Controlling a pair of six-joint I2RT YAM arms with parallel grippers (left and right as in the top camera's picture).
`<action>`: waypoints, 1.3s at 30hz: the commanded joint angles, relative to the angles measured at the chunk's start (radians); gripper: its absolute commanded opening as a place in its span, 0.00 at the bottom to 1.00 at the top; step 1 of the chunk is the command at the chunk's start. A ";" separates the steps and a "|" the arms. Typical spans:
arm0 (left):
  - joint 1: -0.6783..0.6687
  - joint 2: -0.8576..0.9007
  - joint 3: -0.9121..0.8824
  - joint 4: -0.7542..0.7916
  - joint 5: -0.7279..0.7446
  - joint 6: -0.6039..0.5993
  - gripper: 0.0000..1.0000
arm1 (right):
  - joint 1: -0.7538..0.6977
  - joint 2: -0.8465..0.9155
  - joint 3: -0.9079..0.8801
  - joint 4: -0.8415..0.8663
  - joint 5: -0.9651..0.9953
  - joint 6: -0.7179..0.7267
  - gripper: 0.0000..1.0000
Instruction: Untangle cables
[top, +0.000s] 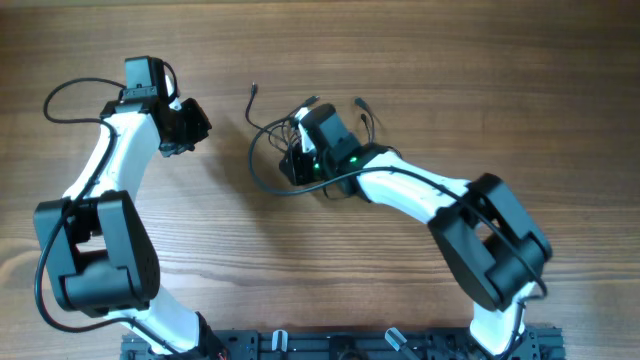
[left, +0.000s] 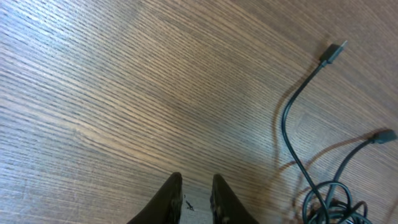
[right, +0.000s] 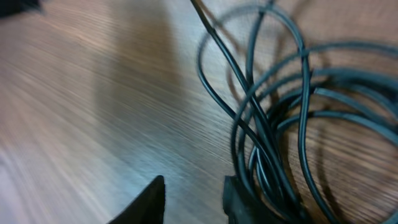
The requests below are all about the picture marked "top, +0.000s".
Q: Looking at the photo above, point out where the thin black USB cable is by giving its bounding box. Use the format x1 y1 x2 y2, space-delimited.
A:
243 82 321 154

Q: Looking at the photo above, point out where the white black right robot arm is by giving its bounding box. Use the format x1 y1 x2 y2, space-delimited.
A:
279 104 552 359

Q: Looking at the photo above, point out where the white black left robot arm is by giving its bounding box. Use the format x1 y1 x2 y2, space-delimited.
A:
33 56 222 359

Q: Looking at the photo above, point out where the black left camera cable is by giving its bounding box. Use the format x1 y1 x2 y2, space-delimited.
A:
33 76 186 360

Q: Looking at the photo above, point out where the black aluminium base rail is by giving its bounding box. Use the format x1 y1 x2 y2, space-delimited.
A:
119 327 566 360

